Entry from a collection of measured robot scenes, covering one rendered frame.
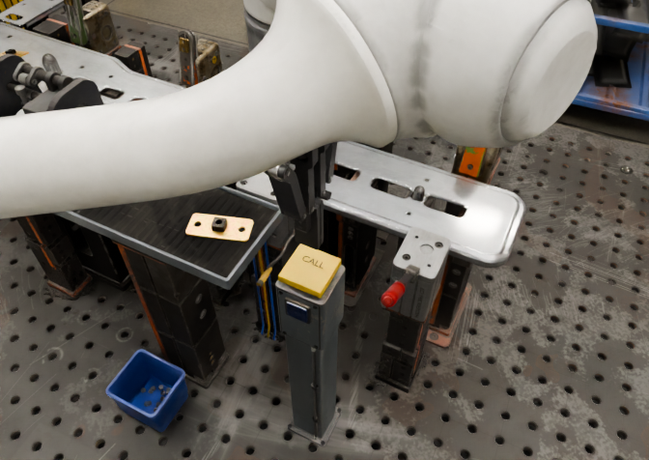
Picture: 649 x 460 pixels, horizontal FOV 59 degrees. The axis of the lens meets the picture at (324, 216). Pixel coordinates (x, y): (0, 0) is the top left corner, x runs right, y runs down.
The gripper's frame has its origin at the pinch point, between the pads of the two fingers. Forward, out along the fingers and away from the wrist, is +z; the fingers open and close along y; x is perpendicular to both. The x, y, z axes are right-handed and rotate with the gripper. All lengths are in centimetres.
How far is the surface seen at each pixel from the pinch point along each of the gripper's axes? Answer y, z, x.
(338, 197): 27.0, 25.0, 9.1
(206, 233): -1.2, 8.5, 14.8
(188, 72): 45, 24, 55
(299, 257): 1.0, 8.8, 2.1
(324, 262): 1.8, 8.8, -1.1
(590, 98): 207, 107, -31
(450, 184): 39.4, 25.1, -7.6
